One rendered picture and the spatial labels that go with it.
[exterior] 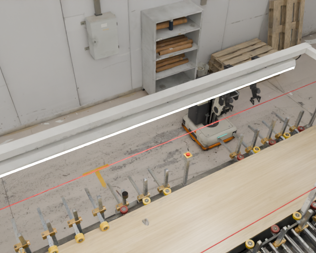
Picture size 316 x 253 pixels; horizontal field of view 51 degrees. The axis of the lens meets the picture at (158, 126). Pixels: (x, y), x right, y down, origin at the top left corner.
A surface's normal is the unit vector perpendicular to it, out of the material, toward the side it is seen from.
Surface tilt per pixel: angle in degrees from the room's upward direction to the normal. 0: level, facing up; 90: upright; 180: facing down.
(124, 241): 0
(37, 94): 90
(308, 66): 0
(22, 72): 90
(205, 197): 0
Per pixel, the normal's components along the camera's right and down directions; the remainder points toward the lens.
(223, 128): 0.02, -0.72
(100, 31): 0.49, 0.61
